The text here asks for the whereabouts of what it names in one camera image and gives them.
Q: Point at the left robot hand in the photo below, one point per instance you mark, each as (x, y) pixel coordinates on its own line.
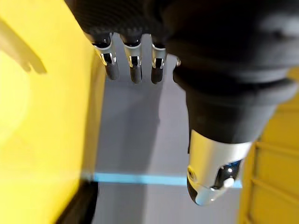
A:
(210, 58)

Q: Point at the yellow shelf board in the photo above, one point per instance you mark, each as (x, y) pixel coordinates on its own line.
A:
(46, 116)

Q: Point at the yellow plastic crate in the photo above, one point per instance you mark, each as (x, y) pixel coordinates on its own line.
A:
(271, 175)

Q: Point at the blue floor tape line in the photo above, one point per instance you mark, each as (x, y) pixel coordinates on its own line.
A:
(140, 179)

